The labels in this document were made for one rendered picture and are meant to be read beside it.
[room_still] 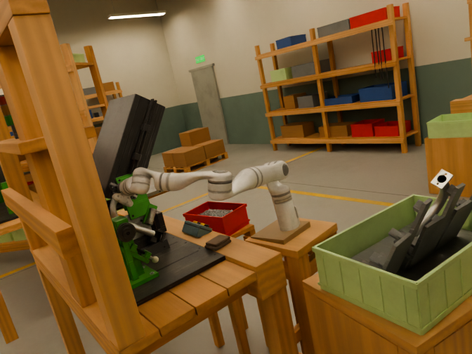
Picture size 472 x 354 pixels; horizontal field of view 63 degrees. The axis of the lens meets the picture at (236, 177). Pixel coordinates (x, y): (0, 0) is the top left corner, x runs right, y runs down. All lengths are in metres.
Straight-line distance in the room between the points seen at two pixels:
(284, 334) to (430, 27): 5.71
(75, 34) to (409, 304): 10.82
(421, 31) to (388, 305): 5.84
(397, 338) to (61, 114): 1.13
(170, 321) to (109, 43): 10.64
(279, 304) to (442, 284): 0.64
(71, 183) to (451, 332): 1.17
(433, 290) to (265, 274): 0.60
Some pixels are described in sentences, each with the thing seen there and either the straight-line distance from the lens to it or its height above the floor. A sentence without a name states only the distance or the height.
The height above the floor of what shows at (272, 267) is 0.86.
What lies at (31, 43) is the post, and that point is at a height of 1.78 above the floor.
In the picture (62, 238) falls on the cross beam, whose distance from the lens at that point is 1.26.
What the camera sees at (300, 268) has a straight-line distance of 1.74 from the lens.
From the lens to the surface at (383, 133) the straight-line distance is 6.73.
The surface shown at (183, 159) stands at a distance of 7.90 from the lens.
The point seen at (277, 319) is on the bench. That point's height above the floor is 0.64.
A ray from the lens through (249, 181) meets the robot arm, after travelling 1.55.
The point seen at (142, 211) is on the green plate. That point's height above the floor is 1.09.
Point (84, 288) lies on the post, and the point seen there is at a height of 0.95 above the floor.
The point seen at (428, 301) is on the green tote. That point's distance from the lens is 1.28.
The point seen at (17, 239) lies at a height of 0.28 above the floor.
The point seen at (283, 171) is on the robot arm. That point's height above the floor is 1.16.
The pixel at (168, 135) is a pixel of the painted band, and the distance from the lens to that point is 12.04.
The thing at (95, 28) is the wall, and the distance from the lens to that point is 11.64.
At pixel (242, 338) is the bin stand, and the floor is 0.19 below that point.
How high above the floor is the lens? 1.59
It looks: 14 degrees down
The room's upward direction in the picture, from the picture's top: 12 degrees counter-clockwise
